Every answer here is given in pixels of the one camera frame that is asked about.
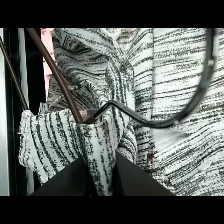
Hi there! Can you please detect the brown clothes hanger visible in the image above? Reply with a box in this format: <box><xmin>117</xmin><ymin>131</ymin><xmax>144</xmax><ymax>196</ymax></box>
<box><xmin>25</xmin><ymin>27</ymin><xmax>218</xmax><ymax>130</ymax></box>

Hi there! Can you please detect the black and white striped shirt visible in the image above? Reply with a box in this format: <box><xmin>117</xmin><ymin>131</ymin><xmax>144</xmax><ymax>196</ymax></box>
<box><xmin>17</xmin><ymin>27</ymin><xmax>224</xmax><ymax>197</ymax></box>

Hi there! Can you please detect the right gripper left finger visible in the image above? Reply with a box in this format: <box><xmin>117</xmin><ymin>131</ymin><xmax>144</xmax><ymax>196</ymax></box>
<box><xmin>30</xmin><ymin>155</ymin><xmax>90</xmax><ymax>197</ymax></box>

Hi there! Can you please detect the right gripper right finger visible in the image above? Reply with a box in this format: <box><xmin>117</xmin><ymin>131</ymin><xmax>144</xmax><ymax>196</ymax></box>
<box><xmin>112</xmin><ymin>151</ymin><xmax>175</xmax><ymax>197</ymax></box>

